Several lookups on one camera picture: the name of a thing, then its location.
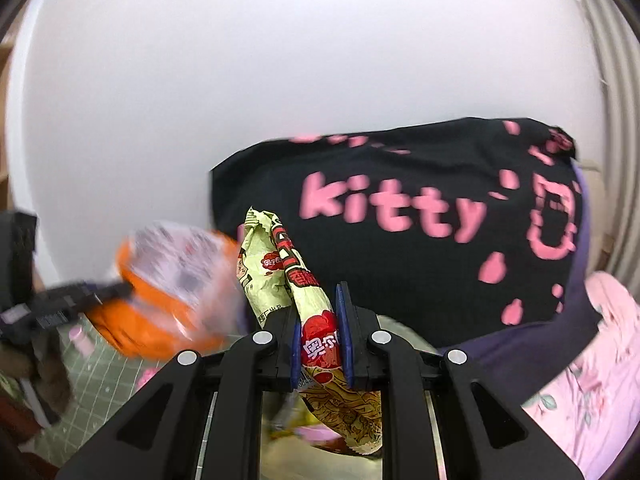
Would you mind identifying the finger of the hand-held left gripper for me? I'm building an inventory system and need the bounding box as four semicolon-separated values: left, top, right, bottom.
75;280;135;307

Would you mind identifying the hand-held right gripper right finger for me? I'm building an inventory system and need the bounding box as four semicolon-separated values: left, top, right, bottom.
336;281;586;480

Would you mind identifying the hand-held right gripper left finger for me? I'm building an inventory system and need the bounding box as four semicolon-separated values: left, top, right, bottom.
55;305;303;480

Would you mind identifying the cream red snack bag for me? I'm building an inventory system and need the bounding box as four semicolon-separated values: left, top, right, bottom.
236;206;383;456

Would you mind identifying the orange snack bag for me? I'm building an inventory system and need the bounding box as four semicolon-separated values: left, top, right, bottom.
85;220;246;361

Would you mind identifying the yellow-green cloth bag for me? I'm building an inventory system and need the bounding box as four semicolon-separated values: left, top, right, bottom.
197;314;443;480

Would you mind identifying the person's left forearm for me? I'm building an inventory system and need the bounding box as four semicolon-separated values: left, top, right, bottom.
0;367;48;480

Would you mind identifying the person's left hand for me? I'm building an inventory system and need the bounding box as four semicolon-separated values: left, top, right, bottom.
10;332;73;412

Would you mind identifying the pink bottle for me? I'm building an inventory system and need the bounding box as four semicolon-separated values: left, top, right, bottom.
67;327;96;361

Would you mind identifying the pink caterpillar toy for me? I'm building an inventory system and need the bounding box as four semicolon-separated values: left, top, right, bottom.
136;365;163;393

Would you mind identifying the green checked tablecloth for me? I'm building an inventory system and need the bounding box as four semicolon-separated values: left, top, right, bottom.
30;320;216;466

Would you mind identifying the black cushion with pink print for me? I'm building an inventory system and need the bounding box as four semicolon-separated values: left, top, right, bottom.
209;117;583;348

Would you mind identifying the black Kitty cushion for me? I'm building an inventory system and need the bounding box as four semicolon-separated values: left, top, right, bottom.
235;160;603;396

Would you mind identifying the pink floral bedsheet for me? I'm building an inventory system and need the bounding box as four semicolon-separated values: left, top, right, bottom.
520;270;640;480

